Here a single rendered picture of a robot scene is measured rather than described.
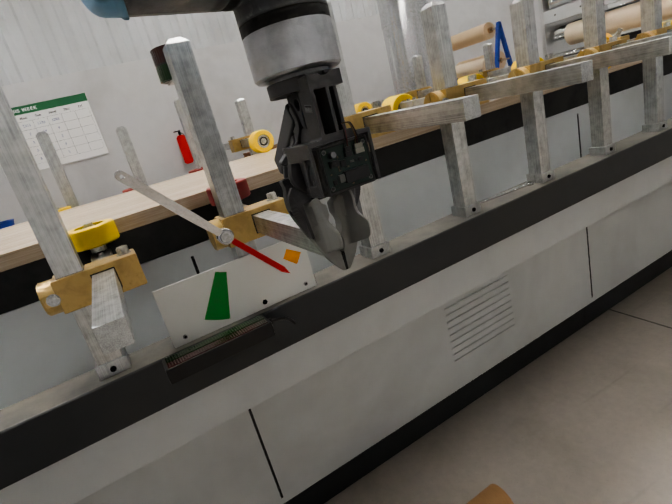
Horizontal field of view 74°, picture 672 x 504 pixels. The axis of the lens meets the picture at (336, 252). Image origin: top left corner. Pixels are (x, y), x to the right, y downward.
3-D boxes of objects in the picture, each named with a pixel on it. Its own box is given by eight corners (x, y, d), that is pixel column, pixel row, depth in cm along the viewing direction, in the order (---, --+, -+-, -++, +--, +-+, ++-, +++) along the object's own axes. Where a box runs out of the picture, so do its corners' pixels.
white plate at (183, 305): (317, 285, 81) (302, 234, 78) (175, 349, 70) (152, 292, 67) (316, 284, 81) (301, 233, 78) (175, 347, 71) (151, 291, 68)
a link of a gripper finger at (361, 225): (367, 275, 48) (345, 193, 45) (341, 266, 53) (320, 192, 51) (390, 265, 49) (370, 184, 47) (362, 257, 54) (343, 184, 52)
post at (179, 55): (280, 321, 79) (187, 34, 65) (262, 329, 78) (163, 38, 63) (273, 316, 82) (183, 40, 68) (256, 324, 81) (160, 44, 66)
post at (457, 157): (481, 232, 100) (444, -2, 85) (470, 237, 98) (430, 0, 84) (470, 230, 103) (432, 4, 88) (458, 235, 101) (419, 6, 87)
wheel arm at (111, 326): (141, 349, 44) (124, 311, 43) (105, 364, 43) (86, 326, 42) (118, 267, 82) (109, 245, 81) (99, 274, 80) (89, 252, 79)
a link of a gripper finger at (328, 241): (342, 286, 47) (319, 202, 44) (318, 276, 52) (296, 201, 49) (367, 275, 48) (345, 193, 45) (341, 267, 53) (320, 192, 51)
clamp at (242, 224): (293, 225, 77) (285, 197, 75) (219, 253, 71) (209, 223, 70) (281, 222, 82) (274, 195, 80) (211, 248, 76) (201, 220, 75)
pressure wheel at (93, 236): (145, 271, 83) (121, 212, 79) (117, 289, 75) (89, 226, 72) (111, 277, 85) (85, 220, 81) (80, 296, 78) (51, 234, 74)
